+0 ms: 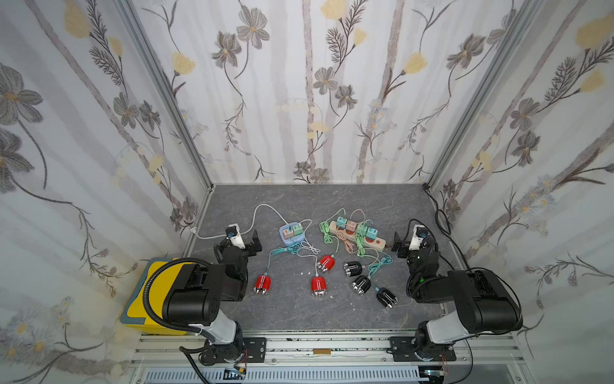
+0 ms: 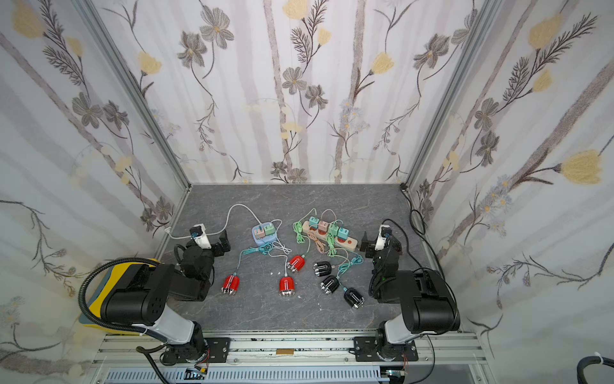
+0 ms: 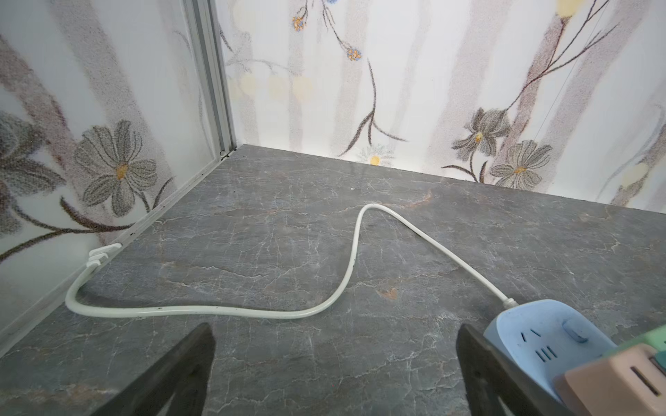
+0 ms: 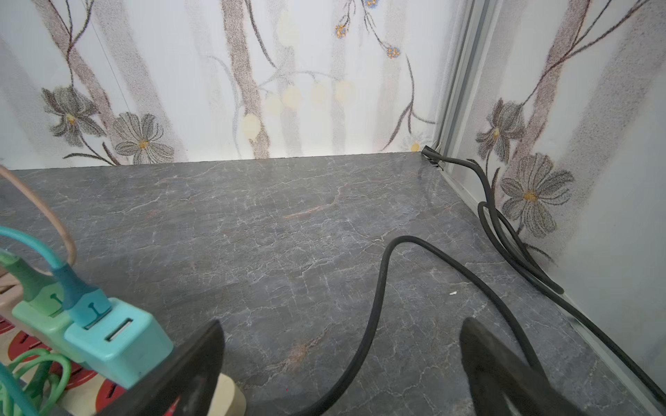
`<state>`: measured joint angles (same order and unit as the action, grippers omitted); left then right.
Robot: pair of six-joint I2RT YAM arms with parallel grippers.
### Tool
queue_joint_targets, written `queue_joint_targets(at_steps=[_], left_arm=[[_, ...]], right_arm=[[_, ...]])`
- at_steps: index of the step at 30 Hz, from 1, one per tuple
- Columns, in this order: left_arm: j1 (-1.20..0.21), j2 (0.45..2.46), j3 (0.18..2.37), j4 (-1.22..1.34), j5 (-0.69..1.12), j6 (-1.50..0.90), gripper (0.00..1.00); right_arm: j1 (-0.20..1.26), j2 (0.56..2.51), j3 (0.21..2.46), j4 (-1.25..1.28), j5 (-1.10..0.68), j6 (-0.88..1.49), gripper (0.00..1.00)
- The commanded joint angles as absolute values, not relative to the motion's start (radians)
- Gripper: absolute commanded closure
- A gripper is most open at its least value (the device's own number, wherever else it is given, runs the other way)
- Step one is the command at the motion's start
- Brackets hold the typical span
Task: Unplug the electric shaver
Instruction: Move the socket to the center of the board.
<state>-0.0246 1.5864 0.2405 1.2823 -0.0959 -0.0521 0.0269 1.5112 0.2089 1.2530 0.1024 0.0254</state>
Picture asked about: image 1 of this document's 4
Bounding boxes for black shaver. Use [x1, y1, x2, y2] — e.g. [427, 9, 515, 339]
[343, 261, 363, 277]
[352, 275, 372, 294]
[376, 288, 398, 309]

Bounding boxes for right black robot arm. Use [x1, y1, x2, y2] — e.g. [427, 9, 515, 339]
[392, 233, 523, 362]

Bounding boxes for blue round power cube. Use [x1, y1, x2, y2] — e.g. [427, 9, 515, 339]
[279, 222, 305, 247]

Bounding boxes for pink charger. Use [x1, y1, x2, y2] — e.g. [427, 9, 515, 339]
[345, 220, 358, 235]

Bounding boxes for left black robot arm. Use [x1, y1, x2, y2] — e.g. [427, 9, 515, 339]
[142, 226, 262, 366]

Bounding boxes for beige power strip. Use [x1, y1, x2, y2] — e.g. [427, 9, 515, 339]
[329, 220, 387, 251]

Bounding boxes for red shaver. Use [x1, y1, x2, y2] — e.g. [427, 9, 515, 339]
[254, 274, 271, 295]
[311, 276, 327, 296]
[317, 255, 335, 273]

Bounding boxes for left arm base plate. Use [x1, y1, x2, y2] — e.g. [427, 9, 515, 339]
[198, 338, 267, 366]

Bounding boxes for light green charger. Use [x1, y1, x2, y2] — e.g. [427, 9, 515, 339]
[356, 223, 369, 238]

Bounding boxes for yellow lidded box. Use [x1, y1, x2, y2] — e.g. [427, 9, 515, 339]
[120, 258, 187, 336]

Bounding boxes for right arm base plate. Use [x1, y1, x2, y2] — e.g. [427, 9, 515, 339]
[387, 337, 457, 363]

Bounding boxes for teal charger end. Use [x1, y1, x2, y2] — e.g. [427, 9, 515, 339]
[366, 227, 378, 243]
[336, 216, 348, 230]

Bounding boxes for white power cube cable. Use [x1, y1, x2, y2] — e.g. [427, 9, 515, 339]
[191, 203, 289, 240]

